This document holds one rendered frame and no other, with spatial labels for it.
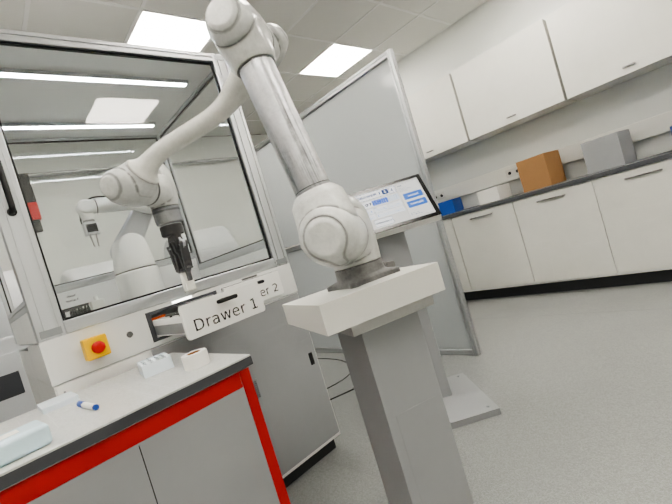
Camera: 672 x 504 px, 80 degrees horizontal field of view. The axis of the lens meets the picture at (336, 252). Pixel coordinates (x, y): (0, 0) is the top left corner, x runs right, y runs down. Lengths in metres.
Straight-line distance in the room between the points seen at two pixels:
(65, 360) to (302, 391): 0.97
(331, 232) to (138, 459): 0.66
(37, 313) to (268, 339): 0.86
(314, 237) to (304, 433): 1.24
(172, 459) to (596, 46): 3.85
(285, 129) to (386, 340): 0.65
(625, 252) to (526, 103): 1.51
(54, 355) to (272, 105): 1.05
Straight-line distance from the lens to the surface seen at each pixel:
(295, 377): 1.96
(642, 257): 3.68
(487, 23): 4.79
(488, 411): 2.10
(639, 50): 3.97
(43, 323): 1.60
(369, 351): 1.18
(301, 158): 1.06
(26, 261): 1.61
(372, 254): 1.21
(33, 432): 1.05
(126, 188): 1.29
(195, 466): 1.12
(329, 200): 1.00
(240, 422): 1.15
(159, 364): 1.34
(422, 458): 1.35
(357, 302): 1.05
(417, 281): 1.14
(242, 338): 1.80
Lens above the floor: 0.99
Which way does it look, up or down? 2 degrees down
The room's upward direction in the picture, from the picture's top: 17 degrees counter-clockwise
